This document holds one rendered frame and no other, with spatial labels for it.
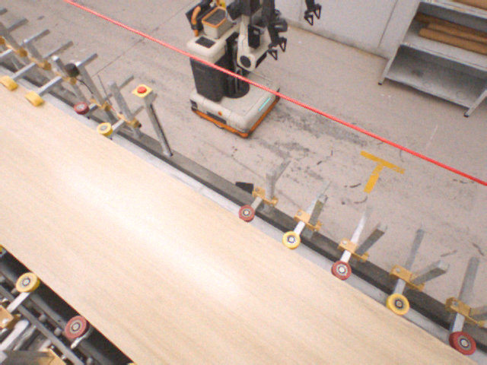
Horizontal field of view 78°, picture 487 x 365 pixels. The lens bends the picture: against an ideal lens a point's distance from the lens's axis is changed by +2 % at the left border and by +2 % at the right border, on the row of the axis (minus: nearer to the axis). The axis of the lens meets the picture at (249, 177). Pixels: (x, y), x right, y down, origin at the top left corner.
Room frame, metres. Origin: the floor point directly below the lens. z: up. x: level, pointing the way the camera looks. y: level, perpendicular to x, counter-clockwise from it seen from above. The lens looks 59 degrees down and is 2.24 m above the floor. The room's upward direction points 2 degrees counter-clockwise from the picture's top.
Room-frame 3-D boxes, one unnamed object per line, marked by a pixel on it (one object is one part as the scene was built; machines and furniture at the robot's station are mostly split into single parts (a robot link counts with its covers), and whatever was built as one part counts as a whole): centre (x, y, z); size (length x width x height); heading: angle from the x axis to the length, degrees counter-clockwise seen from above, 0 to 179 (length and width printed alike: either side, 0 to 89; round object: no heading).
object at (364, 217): (0.48, -0.50, 0.80); 0.43 x 0.03 x 0.04; 145
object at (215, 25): (2.24, 0.20, 0.87); 0.23 x 0.15 x 0.11; 145
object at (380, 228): (0.42, -0.51, 0.90); 0.04 x 0.04 x 0.48; 55
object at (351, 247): (0.43, -0.49, 0.81); 0.14 x 0.06 x 0.05; 55
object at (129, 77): (1.52, 0.91, 0.84); 0.43 x 0.03 x 0.04; 145
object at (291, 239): (0.46, -0.18, 0.85); 0.08 x 0.08 x 0.11
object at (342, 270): (0.32, -0.39, 0.85); 0.08 x 0.08 x 0.11
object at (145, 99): (1.13, 0.51, 1.18); 0.07 x 0.07 x 0.08; 55
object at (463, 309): (0.15, -0.90, 0.82); 0.14 x 0.06 x 0.05; 55
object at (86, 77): (1.42, 0.93, 0.93); 0.04 x 0.04 x 0.48; 55
